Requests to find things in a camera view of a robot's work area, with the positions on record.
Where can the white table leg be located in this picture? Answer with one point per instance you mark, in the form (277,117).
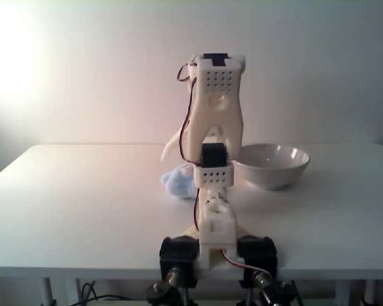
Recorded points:
(46,291)
(372,293)
(342,293)
(71,291)

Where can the white ceramic bowl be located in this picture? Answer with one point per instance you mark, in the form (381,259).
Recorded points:
(274,175)

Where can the black table clamp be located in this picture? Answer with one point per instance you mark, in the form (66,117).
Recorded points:
(177,252)
(258,252)

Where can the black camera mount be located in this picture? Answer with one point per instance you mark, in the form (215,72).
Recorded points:
(279,294)

